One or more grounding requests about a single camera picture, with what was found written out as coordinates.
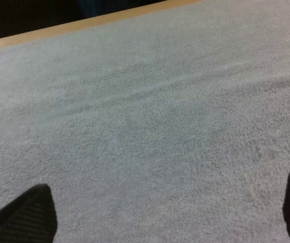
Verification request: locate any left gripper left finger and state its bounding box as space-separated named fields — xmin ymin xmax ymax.
xmin=0 ymin=183 xmax=58 ymax=243

